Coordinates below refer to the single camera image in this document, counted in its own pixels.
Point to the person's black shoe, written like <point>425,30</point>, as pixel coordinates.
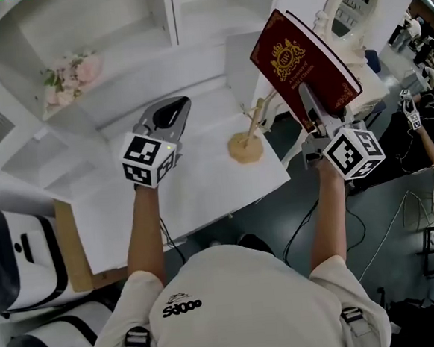
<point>256,242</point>

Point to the white shelf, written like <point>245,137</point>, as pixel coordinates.
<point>78,26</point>

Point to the person's beige shirt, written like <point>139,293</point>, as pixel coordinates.
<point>246,309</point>

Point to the red book with gold print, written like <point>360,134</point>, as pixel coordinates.
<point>298,61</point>

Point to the brown cardboard board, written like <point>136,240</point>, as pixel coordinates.
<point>71,251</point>

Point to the white and black appliance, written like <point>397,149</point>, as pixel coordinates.
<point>54,342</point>
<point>22,259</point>

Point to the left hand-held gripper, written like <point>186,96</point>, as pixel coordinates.
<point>149,156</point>

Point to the person's left forearm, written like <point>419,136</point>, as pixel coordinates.
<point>142,227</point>

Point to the white table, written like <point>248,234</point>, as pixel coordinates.
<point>204,196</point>

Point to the pink flower bouquet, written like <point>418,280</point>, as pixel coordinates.
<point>71,81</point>

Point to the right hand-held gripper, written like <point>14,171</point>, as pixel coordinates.
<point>353,147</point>

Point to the white ornate vanity mirror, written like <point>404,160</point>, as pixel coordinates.
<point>353,5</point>

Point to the wooden jewellery stand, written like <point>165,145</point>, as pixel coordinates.
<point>245,148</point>

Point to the person's right forearm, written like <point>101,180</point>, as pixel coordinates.
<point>326,212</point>

